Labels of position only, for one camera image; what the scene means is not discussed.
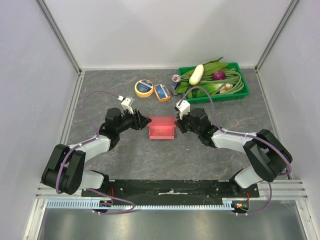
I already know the pink cardboard box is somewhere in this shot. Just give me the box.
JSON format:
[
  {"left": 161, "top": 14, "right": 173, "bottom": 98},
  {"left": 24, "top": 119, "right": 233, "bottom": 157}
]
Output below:
[{"left": 147, "top": 116, "right": 176, "bottom": 140}]

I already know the white cucumber vegetable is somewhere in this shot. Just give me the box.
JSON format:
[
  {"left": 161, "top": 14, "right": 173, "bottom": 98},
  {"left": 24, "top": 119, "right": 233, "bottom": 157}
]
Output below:
[{"left": 188, "top": 64, "right": 204, "bottom": 86}]

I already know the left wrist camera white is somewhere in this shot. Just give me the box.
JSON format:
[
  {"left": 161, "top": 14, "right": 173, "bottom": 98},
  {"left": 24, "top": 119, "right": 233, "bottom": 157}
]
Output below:
[{"left": 117, "top": 95, "right": 135, "bottom": 115}]

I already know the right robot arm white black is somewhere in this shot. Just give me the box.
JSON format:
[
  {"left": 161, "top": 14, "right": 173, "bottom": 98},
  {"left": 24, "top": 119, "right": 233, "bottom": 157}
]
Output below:
[{"left": 175, "top": 108, "right": 293, "bottom": 197}]

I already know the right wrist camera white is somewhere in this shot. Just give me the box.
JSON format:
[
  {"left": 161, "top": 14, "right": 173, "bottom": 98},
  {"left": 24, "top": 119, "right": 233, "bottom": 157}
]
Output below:
[{"left": 174, "top": 100, "right": 191, "bottom": 120}]

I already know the green long beans bundle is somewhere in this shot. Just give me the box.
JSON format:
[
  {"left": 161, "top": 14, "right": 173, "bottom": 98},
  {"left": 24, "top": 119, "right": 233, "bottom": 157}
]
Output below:
[{"left": 188, "top": 68, "right": 244, "bottom": 99}]

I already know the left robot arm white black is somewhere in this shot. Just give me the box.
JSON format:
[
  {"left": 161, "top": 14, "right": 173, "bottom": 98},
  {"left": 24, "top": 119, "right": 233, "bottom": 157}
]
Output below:
[{"left": 41, "top": 107, "right": 152, "bottom": 197}]

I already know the red blue drink can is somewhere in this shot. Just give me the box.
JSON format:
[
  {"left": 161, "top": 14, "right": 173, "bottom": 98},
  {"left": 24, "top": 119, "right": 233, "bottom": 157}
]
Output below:
[{"left": 171, "top": 74, "right": 181, "bottom": 96}]

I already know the orange blue sponge block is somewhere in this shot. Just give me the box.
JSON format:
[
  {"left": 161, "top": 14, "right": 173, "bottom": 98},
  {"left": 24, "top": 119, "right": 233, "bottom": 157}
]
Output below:
[{"left": 154, "top": 83, "right": 171, "bottom": 103}]

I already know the purple onion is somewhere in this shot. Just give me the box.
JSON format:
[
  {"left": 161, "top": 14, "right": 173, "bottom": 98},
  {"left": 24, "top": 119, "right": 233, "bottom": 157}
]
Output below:
[{"left": 212, "top": 70, "right": 226, "bottom": 81}]

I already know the green plastic tray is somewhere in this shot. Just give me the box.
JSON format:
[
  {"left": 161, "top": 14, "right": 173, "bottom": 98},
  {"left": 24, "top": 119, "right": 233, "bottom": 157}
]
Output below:
[{"left": 178, "top": 62, "right": 250, "bottom": 104}]

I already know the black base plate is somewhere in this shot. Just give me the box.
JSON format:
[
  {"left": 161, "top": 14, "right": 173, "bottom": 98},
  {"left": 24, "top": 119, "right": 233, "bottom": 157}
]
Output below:
[{"left": 81, "top": 178, "right": 261, "bottom": 206}]

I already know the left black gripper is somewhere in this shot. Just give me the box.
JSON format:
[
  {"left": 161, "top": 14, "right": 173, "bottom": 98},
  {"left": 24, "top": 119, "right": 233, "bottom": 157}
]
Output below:
[{"left": 116, "top": 106, "right": 152, "bottom": 134}]

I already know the purple cable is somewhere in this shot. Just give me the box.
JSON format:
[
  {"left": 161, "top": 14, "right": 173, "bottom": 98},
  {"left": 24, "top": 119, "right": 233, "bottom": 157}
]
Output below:
[
  {"left": 176, "top": 86, "right": 293, "bottom": 217},
  {"left": 55, "top": 90, "right": 136, "bottom": 215}
]

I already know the grey cable duct rail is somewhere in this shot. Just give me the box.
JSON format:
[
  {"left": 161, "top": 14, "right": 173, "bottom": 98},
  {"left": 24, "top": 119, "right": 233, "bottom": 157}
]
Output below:
[{"left": 46, "top": 198, "right": 235, "bottom": 211}]

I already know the yellow tape roll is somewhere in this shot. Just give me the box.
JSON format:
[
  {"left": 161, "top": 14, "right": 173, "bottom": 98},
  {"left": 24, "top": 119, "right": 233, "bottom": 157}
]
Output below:
[{"left": 134, "top": 79, "right": 154, "bottom": 98}]

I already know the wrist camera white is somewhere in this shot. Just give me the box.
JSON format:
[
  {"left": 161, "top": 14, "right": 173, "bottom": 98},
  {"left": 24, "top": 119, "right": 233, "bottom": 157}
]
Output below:
[
  {"left": 174, "top": 100, "right": 191, "bottom": 120},
  {"left": 117, "top": 95, "right": 135, "bottom": 115}
]

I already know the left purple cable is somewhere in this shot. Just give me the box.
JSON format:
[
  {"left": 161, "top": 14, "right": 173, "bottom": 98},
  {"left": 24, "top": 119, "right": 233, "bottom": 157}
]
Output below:
[{"left": 55, "top": 90, "right": 136, "bottom": 215}]

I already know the mushroom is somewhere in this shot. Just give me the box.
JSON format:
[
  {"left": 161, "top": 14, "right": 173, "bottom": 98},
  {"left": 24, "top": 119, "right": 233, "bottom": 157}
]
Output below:
[{"left": 219, "top": 83, "right": 233, "bottom": 94}]

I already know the green leafy vegetable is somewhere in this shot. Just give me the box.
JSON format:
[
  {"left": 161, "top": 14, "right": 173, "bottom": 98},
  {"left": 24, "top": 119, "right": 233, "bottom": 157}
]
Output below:
[{"left": 176, "top": 57, "right": 229, "bottom": 94}]

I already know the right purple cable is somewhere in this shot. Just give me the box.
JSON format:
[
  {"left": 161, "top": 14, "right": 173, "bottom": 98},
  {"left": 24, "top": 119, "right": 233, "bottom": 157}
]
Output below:
[{"left": 176, "top": 86, "right": 293, "bottom": 217}]

